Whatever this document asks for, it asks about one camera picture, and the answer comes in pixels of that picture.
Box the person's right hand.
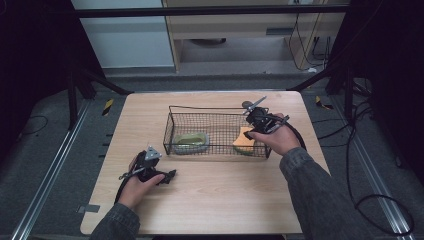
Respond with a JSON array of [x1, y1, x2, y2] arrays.
[[247, 112, 303, 157]]

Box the person's left hand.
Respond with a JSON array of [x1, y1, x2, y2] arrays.
[[117, 155, 166, 211]]

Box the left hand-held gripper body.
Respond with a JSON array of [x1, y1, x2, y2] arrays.
[[118, 145, 168, 184]]

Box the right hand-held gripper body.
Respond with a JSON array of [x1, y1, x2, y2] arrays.
[[244, 95, 291, 135]]

